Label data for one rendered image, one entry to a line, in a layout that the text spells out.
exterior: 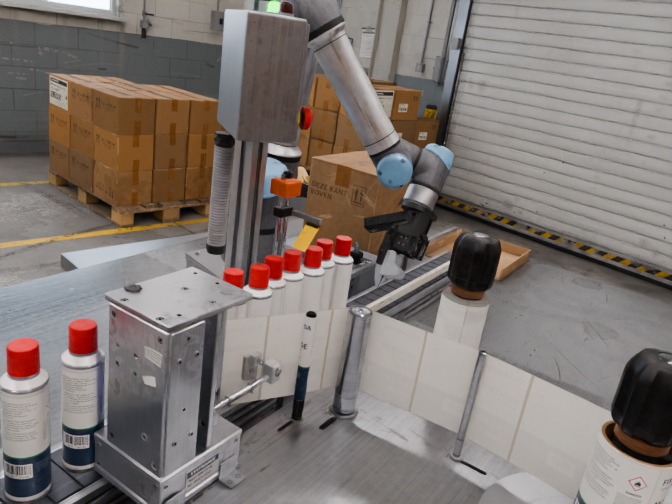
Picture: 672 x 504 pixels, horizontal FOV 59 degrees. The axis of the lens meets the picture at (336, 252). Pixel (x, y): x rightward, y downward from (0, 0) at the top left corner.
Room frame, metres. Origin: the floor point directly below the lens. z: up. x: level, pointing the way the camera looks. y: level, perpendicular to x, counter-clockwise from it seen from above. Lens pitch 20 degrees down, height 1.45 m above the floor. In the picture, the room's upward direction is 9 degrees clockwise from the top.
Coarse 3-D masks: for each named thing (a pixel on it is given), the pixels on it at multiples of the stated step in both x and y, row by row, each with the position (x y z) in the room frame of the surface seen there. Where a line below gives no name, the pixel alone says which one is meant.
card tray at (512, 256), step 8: (456, 232) 2.04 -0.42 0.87; (440, 240) 1.93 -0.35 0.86; (448, 240) 1.99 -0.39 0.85; (432, 248) 1.88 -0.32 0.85; (440, 248) 1.93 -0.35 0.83; (448, 248) 1.95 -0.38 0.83; (504, 248) 2.01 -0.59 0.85; (512, 248) 1.99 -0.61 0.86; (520, 248) 1.98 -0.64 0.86; (432, 256) 1.83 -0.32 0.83; (504, 256) 1.95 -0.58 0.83; (512, 256) 1.97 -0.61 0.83; (520, 256) 1.87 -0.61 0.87; (528, 256) 1.95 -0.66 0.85; (504, 264) 1.87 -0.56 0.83; (512, 264) 1.79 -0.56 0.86; (520, 264) 1.88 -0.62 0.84; (496, 272) 1.77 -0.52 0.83; (504, 272) 1.73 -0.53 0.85
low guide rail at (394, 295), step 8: (448, 264) 1.55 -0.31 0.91; (432, 272) 1.46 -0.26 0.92; (440, 272) 1.51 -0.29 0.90; (416, 280) 1.39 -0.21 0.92; (424, 280) 1.42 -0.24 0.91; (400, 288) 1.32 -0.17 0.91; (408, 288) 1.34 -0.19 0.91; (384, 296) 1.26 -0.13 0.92; (392, 296) 1.27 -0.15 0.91; (400, 296) 1.31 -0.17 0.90; (368, 304) 1.20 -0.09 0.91; (376, 304) 1.21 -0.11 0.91; (384, 304) 1.24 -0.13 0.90
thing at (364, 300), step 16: (448, 256) 1.72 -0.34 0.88; (416, 272) 1.54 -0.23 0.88; (384, 288) 1.39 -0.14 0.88; (416, 288) 1.42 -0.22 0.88; (352, 304) 1.26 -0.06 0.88; (0, 480) 0.58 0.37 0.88; (64, 480) 0.59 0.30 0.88; (80, 480) 0.60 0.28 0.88; (96, 480) 0.60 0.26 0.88; (0, 496) 0.55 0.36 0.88; (48, 496) 0.56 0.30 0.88; (64, 496) 0.57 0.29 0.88
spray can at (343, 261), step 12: (336, 240) 1.12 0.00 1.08; (348, 240) 1.11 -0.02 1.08; (336, 252) 1.11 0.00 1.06; (348, 252) 1.11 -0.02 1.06; (336, 264) 1.10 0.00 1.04; (348, 264) 1.10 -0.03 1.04; (336, 276) 1.10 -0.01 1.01; (348, 276) 1.11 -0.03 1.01; (336, 288) 1.10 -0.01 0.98; (348, 288) 1.12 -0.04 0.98; (336, 300) 1.10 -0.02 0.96
